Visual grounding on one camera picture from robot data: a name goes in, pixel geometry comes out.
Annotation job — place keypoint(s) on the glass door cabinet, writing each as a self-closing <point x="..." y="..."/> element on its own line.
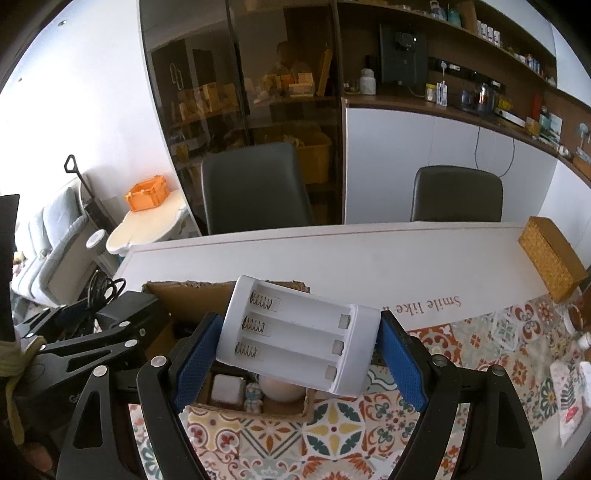
<point x="240" y="106"/>

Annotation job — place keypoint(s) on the black wall appliance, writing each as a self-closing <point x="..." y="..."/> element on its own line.
<point x="401" y="53"/>

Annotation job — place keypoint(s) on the white printed packet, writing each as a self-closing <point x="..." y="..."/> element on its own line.
<point x="570" y="406"/>

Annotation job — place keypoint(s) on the white and blue carton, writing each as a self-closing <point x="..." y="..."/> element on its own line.
<point x="442" y="92"/>

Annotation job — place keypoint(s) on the white jar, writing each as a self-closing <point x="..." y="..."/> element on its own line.
<point x="368" y="83"/>

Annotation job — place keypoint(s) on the orange plastic crate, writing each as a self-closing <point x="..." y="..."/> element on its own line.
<point x="147" y="194"/>

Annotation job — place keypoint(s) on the grey sofa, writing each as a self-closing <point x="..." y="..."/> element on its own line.
<point x="51" y="249"/>

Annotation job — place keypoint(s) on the dark grey chair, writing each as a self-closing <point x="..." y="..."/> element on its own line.
<point x="256" y="184"/>
<point x="457" y="194"/>

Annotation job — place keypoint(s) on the round sensor night light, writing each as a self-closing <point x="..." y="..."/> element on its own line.
<point x="281" y="387"/>

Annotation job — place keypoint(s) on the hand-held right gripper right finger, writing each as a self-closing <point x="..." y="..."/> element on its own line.
<point x="401" y="364"/>

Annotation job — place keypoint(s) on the glass jar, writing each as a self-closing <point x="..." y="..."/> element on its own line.
<point x="482" y="99"/>

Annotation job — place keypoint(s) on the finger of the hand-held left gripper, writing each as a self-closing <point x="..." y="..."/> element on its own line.
<point x="92" y="344"/>
<point x="51" y="323"/>

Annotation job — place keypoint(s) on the white battery charger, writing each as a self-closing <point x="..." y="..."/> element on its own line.
<point x="300" y="332"/>

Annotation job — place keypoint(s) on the person's left hand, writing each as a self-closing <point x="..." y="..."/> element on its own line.
<point x="23" y="355"/>

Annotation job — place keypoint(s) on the woven wicker box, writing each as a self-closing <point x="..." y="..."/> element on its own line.
<point x="549" y="258"/>

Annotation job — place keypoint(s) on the small yellow-lid bottle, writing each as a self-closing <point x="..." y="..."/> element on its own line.
<point x="430" y="92"/>

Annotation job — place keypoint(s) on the patterned tablecloth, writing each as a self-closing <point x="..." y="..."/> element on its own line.
<point x="341" y="434"/>

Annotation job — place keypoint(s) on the yellow storage bin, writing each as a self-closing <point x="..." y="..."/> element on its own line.
<point x="314" y="154"/>

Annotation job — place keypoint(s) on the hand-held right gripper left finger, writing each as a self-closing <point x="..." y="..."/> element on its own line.
<point x="196" y="364"/>

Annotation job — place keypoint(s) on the white cube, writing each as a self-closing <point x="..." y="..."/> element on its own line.
<point x="226" y="388"/>

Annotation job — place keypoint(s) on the cream flower-shaped table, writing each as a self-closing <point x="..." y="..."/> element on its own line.
<point x="147" y="224"/>

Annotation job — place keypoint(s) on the small white figurine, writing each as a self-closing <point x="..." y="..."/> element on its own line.
<point x="253" y="397"/>

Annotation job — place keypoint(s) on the cardboard box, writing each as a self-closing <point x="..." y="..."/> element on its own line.
<point x="184" y="295"/>

